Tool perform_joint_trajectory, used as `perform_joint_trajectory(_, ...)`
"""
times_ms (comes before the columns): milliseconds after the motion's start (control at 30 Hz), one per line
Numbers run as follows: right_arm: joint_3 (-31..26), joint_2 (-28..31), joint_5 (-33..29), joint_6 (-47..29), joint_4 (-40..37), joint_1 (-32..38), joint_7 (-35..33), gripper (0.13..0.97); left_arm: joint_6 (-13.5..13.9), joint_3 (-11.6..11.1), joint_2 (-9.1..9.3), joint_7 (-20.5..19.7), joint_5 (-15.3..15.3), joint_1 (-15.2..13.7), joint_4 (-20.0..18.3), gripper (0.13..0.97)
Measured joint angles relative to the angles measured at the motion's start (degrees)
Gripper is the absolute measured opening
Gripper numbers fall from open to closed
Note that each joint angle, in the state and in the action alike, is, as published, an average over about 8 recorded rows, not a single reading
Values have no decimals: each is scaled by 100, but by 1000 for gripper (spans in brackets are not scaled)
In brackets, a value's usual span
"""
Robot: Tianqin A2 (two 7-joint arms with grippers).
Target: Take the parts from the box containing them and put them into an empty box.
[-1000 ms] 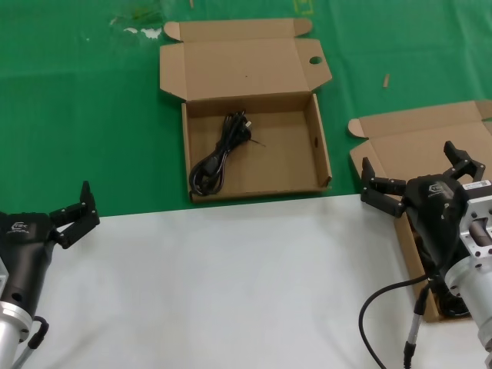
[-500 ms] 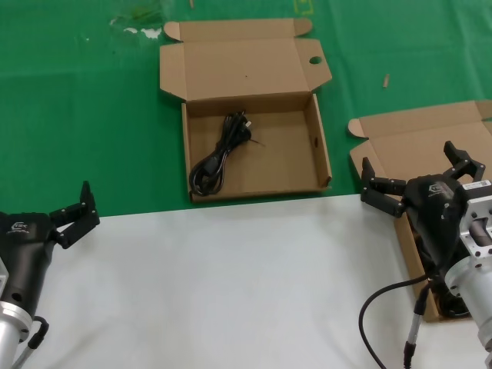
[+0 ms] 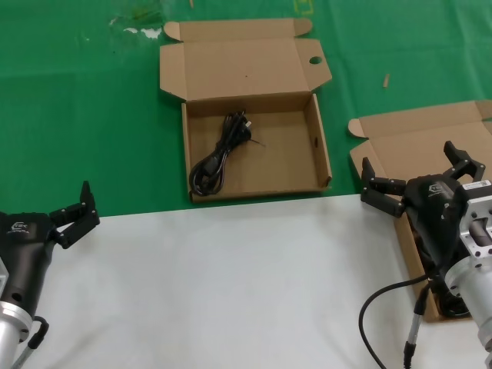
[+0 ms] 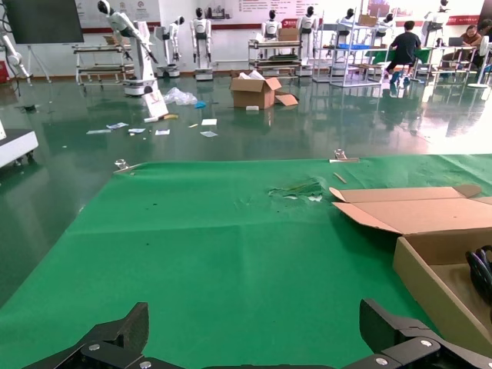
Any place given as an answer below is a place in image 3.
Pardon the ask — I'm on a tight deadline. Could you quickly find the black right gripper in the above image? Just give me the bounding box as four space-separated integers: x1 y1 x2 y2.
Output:
360 141 486 272

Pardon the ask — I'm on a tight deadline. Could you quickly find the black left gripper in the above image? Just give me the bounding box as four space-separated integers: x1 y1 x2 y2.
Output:
0 180 101 313

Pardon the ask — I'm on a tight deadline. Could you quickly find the black power cord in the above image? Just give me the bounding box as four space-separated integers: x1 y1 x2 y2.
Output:
413 222 474 318
188 111 266 195

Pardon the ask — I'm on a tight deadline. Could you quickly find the open cardboard parts box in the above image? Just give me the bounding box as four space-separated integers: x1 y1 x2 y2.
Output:
347 98 492 323

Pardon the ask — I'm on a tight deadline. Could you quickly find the empty open cardboard box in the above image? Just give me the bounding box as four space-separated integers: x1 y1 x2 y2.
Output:
159 18 334 203

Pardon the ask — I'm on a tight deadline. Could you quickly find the green table cloth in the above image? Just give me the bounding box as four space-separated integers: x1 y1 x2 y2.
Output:
0 0 492 224

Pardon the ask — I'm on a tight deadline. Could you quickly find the clear tape patch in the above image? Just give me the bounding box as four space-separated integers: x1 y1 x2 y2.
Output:
109 7 165 39

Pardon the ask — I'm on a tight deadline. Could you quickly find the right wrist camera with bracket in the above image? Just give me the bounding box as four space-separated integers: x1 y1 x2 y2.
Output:
459 180 492 263

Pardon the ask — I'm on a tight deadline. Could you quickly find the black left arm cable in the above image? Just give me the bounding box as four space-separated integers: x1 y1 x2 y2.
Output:
11 314 50 369

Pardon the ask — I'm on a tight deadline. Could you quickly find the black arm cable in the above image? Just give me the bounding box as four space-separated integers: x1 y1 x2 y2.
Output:
11 314 50 369
359 268 441 369

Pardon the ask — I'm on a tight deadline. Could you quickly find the silver-plug right arm cable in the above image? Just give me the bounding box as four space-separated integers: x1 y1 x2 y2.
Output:
403 286 434 369

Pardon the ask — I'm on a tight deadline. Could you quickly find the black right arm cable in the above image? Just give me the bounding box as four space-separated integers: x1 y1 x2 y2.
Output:
359 268 441 369

